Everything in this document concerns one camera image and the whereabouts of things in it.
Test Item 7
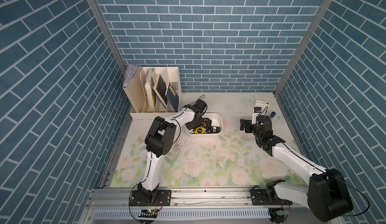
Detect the black worn-page book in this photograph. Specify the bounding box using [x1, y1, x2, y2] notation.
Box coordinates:
[153, 74, 167, 108]

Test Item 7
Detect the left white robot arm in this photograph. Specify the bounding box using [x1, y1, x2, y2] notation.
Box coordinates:
[137, 101, 207, 204]

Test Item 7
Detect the dark blue book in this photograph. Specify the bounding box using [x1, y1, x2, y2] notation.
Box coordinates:
[166, 83, 179, 112]

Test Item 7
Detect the yellow round tape measure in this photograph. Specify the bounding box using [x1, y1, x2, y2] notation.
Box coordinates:
[195, 127, 205, 134]

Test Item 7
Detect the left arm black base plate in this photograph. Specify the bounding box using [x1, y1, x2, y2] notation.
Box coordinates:
[129, 189, 171, 207]

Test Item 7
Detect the small black round tape measure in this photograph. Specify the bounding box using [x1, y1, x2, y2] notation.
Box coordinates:
[211, 126, 220, 134]

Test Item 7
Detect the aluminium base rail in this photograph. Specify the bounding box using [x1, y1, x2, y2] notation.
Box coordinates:
[79, 187, 320, 224]

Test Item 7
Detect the beige file folder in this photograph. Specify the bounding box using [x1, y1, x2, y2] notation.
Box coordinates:
[123, 65, 145, 112]

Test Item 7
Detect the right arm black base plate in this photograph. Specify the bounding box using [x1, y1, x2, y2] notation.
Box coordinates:
[250, 187, 293, 206]

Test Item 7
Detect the white yellow-edged book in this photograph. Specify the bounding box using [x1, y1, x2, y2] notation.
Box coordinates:
[144, 68, 156, 112]

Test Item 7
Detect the white perforated file organizer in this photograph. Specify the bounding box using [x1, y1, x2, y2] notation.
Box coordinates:
[130, 67, 182, 120]

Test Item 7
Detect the white rectangular device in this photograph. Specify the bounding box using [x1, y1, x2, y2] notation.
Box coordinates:
[254, 99, 269, 109]

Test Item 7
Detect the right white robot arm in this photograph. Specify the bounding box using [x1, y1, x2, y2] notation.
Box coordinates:
[240, 115, 353, 222]

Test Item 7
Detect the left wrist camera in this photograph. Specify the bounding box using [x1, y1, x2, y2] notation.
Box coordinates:
[193, 99, 207, 114]

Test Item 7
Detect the white oval storage box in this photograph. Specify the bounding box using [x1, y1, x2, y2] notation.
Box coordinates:
[185, 113, 223, 137]

